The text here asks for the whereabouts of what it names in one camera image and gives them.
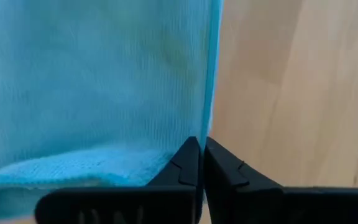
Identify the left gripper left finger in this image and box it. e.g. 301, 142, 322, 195
35, 136, 203, 224

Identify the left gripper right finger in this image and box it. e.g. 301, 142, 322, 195
204, 136, 358, 224

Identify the light blue microfiber towel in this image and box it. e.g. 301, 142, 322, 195
0, 0, 225, 222

